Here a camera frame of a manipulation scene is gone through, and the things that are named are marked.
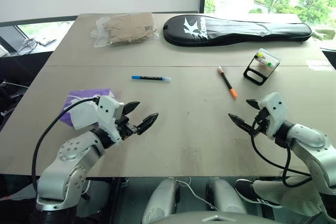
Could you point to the black white sneaker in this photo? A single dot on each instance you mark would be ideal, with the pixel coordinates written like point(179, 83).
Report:
point(249, 192)

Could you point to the silver robot leg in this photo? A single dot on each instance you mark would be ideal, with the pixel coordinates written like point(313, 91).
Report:
point(225, 195)
point(162, 197)

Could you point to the green object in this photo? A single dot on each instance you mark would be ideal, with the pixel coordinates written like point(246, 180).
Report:
point(268, 64)

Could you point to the green cloth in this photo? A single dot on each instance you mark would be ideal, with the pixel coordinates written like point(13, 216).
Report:
point(325, 35)

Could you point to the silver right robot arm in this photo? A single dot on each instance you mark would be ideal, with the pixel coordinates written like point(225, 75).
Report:
point(309, 140)

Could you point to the white flat device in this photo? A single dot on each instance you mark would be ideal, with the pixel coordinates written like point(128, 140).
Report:
point(47, 42)

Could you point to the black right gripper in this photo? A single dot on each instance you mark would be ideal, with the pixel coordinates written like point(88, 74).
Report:
point(261, 124)

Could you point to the orange marker pen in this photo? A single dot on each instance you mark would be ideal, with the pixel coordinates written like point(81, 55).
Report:
point(226, 81)

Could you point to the silver right robot leg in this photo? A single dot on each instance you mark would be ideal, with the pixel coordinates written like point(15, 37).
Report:
point(225, 195)

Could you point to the beige trouser leg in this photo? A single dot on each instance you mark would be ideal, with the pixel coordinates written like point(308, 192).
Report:
point(294, 195)

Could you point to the yellow object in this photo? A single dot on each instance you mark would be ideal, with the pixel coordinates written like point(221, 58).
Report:
point(260, 55)

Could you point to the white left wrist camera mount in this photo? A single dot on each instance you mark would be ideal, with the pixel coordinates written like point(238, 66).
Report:
point(106, 108)

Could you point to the blue marker pen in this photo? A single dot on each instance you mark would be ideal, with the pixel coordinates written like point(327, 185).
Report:
point(149, 78)

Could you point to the plastic bag with brown paper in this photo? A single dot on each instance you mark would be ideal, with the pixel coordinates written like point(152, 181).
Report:
point(126, 27)

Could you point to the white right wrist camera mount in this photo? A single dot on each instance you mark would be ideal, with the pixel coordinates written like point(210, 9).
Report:
point(275, 106)

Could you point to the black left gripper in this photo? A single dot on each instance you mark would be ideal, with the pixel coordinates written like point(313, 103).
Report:
point(126, 128)

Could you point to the black racket bag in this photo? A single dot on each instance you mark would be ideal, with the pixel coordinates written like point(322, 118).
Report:
point(236, 32)

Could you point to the silver left robot leg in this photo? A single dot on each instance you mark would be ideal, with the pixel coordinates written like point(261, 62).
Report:
point(162, 197)

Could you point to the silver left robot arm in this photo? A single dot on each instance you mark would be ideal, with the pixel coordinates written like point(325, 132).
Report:
point(65, 155)

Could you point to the purple cloth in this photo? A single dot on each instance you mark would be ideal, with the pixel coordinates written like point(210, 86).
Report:
point(78, 95)

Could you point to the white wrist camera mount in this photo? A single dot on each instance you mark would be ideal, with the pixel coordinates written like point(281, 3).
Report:
point(106, 108)
point(275, 106)

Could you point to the clear box of markers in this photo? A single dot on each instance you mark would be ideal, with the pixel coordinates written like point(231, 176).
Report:
point(256, 73)

